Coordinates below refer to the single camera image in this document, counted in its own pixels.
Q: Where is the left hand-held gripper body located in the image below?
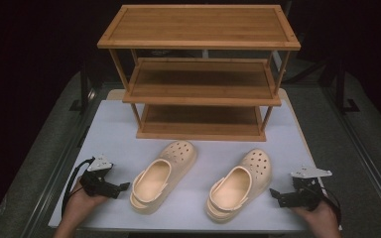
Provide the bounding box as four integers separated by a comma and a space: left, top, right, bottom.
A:
78, 154, 122, 200

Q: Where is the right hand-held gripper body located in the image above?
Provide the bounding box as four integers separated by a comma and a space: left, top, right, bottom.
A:
277, 166, 333, 211

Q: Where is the cream clog shoe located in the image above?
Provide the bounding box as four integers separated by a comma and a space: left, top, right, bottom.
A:
205, 148, 273, 224
129, 140, 198, 215

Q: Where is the wooden three-tier shoe rack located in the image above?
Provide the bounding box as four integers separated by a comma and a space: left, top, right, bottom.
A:
96, 3, 302, 143

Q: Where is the person's right hand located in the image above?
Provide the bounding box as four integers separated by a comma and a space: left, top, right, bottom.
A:
290, 199, 342, 233

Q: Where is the person's left hand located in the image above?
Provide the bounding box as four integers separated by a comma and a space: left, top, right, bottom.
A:
61, 179, 109, 230

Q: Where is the black metal stand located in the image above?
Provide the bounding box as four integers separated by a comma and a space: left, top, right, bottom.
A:
68, 61, 91, 115
334, 61, 361, 115

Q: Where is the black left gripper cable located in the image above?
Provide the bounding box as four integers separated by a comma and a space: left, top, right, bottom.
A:
61, 158, 95, 218

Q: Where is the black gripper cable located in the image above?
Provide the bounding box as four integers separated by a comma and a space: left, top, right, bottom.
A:
61, 158, 95, 218
321, 193, 342, 226

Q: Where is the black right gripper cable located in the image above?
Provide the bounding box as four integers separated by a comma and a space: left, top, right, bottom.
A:
321, 193, 342, 226

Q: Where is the aluminium frame rail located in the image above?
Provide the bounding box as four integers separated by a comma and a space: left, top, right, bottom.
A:
19, 88, 97, 238
321, 84, 381, 230

